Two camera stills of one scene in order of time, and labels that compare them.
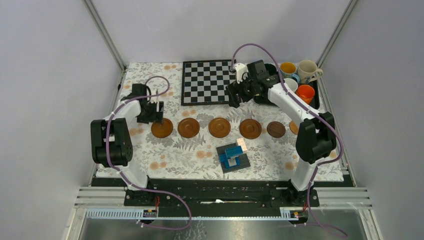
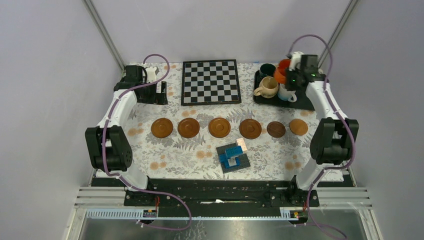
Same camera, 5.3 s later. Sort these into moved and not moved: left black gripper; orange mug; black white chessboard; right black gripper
Moved: orange mug; left black gripper; right black gripper
Not moved: black white chessboard
